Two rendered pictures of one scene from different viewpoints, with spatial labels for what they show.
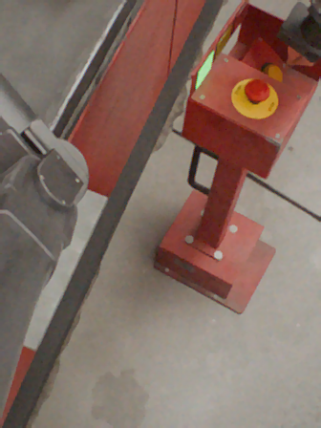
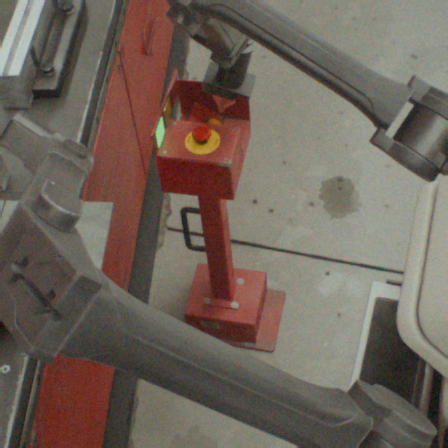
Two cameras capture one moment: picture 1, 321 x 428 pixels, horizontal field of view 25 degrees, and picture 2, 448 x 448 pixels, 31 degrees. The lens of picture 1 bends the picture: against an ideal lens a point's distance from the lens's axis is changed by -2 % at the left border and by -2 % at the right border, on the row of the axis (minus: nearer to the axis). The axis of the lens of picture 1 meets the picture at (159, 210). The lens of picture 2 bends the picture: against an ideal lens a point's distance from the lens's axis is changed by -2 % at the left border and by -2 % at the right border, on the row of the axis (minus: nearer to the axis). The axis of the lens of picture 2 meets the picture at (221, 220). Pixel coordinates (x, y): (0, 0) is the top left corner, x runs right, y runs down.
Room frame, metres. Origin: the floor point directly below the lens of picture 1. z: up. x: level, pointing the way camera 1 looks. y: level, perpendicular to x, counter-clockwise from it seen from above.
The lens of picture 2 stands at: (-0.52, -0.04, 2.00)
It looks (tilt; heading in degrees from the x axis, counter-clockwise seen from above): 53 degrees down; 355
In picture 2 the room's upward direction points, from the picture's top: 7 degrees counter-clockwise
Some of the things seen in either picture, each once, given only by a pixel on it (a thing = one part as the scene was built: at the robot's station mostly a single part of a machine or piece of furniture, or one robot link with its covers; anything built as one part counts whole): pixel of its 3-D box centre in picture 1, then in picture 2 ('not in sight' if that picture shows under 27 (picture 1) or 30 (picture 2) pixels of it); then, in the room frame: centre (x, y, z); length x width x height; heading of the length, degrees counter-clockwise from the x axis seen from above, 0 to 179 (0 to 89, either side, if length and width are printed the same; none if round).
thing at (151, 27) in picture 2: not in sight; (151, 28); (1.26, -0.06, 0.58); 0.15 x 0.02 x 0.07; 165
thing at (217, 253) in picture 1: (211, 234); (223, 291); (0.67, -0.13, 0.13); 0.10 x 0.10 x 0.01; 68
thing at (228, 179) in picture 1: (227, 184); (216, 234); (0.67, -0.13, 0.39); 0.05 x 0.05 x 0.54; 68
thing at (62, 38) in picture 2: not in sight; (60, 44); (0.88, 0.14, 0.89); 0.30 x 0.05 x 0.03; 165
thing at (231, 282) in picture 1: (219, 249); (235, 305); (0.66, -0.16, 0.06); 0.25 x 0.20 x 0.12; 68
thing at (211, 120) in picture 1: (258, 85); (204, 134); (0.67, -0.13, 0.75); 0.20 x 0.16 x 0.18; 158
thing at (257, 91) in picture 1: (256, 94); (202, 137); (0.62, -0.12, 0.79); 0.04 x 0.04 x 0.04
